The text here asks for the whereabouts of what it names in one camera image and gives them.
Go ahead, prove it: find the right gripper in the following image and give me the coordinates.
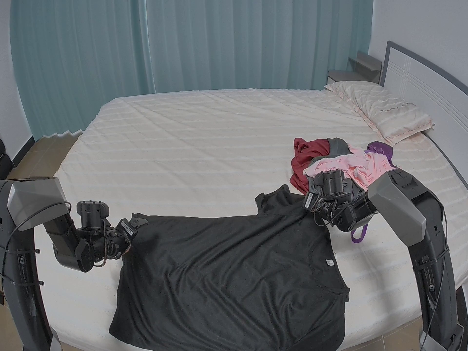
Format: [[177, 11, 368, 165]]
[[303, 192, 342, 227]]

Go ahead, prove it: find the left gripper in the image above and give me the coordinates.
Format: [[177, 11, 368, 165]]
[[99, 215, 150, 260]]

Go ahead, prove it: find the black T-shirt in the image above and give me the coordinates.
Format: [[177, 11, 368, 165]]
[[109, 184, 351, 351]]

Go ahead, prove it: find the bed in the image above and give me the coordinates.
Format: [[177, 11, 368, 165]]
[[33, 40, 468, 351]]

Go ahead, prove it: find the dark red garment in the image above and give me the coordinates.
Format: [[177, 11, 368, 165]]
[[291, 137, 331, 193]]

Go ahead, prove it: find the pink garment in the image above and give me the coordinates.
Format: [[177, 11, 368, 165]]
[[303, 145, 397, 193]]

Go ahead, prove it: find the grey garment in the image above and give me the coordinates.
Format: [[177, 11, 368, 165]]
[[305, 137, 370, 200]]

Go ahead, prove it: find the purple garment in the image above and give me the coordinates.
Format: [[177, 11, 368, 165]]
[[351, 141, 396, 243]]

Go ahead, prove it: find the cream pillow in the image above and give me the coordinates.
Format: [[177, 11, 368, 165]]
[[323, 81, 436, 146]]

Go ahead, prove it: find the black chest of drawers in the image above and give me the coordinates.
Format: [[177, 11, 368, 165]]
[[0, 137, 15, 180]]

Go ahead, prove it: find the grey bedside table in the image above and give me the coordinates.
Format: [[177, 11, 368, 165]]
[[327, 51, 382, 85]]

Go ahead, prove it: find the blue-green curtain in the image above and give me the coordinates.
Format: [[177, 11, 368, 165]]
[[10, 0, 156, 142], [144, 0, 374, 91]]

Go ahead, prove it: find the black cable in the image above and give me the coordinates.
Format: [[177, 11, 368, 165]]
[[7, 201, 72, 251]]

